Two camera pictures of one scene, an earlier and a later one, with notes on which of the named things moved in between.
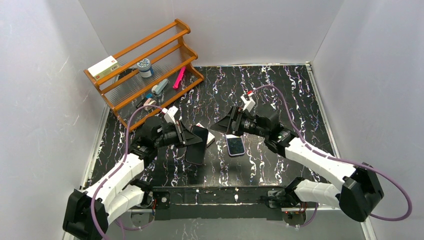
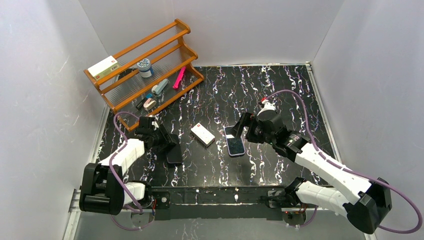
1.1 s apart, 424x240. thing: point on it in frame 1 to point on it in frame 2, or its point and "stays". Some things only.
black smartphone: x=235 y=145 stays
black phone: x=195 y=152 to x=175 y=156
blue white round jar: x=144 y=65 stays
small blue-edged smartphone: x=235 y=145 stays
